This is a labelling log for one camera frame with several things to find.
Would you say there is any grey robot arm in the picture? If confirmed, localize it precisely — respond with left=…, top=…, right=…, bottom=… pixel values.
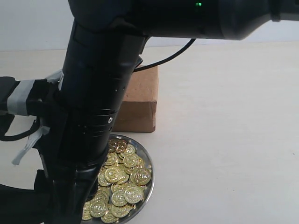
left=37, top=0, right=299, bottom=224

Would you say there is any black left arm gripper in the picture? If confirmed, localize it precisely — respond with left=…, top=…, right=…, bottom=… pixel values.
left=0, top=70, right=64, bottom=224

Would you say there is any brown cardboard slot box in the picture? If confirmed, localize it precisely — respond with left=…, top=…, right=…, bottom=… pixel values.
left=113, top=66, right=159, bottom=133

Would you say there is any round steel plate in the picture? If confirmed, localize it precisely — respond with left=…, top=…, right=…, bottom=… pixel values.
left=81, top=134, right=155, bottom=224

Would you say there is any dark gold coin top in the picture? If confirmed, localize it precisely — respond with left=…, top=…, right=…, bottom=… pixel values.
left=108, top=139, right=128, bottom=154

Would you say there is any gold coin upper right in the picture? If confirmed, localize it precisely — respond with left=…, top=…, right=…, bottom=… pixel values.
left=123, top=154, right=139, bottom=168

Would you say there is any gold coin right large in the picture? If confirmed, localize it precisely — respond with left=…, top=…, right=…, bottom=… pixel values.
left=130, top=168, right=151, bottom=186

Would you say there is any gold coin front right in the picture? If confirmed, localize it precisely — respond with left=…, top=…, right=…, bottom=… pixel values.
left=124, top=186, right=144, bottom=204

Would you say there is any gold coin front centre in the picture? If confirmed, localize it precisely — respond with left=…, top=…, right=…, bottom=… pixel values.
left=111, top=189, right=127, bottom=207

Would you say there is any gold coin bottom centre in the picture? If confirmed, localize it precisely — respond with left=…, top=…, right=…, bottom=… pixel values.
left=90, top=200, right=108, bottom=218

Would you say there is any black braided cable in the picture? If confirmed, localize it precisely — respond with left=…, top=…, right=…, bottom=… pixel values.
left=135, top=38, right=197, bottom=70

